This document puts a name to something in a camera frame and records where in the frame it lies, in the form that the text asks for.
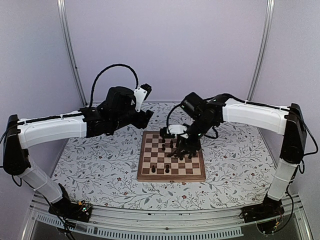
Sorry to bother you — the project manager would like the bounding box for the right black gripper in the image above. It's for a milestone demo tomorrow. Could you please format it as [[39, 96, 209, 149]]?
[[176, 116, 216, 156]]

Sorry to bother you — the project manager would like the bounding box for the wooden chess board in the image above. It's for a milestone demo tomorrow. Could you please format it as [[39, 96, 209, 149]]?
[[137, 131, 206, 183]]

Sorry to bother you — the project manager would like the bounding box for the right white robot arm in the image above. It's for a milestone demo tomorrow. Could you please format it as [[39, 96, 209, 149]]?
[[167, 92, 311, 218]]

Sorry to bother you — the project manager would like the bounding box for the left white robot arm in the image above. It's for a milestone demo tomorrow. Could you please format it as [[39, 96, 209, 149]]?
[[3, 84, 153, 217]]

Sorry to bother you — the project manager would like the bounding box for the fallen dark chess piece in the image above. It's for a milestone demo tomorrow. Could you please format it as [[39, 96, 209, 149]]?
[[166, 152, 178, 158]]

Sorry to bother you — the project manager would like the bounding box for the floral patterned table mat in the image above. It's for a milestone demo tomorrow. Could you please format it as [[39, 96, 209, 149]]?
[[51, 101, 286, 211]]

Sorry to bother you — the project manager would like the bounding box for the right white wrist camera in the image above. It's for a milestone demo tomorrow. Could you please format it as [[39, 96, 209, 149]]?
[[159, 124, 189, 139]]

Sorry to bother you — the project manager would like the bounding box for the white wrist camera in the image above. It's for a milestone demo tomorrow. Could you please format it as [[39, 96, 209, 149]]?
[[159, 124, 189, 139], [133, 83, 152, 112]]

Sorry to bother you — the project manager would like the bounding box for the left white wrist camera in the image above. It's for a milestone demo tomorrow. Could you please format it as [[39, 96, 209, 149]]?
[[133, 83, 152, 112]]

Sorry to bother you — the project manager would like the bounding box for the right black camera cable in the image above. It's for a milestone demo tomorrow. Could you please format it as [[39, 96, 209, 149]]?
[[165, 103, 185, 130]]

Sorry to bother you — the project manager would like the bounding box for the black camera cable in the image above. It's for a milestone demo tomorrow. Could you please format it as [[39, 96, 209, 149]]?
[[165, 103, 185, 130], [89, 64, 139, 108]]

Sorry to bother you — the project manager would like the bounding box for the left black camera cable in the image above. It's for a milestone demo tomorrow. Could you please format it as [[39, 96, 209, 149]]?
[[89, 64, 139, 108]]

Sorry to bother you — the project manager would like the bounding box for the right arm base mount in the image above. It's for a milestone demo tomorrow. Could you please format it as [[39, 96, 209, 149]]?
[[239, 196, 285, 235]]

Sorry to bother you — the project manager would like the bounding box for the front aluminium rail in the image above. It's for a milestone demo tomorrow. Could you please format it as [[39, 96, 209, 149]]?
[[22, 194, 313, 240]]

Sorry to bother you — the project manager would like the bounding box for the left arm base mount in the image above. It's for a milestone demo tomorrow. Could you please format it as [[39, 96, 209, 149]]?
[[48, 183, 93, 223]]

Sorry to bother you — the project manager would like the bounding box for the left aluminium frame post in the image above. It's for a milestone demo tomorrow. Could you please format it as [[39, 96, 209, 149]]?
[[56, 0, 87, 106]]

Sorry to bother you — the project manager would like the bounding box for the aluminium frame post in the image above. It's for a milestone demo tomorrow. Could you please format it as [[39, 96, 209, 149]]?
[[247, 0, 275, 101], [56, 0, 87, 106]]

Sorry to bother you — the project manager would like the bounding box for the right aluminium frame post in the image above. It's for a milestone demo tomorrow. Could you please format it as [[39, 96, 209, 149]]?
[[247, 0, 275, 101]]

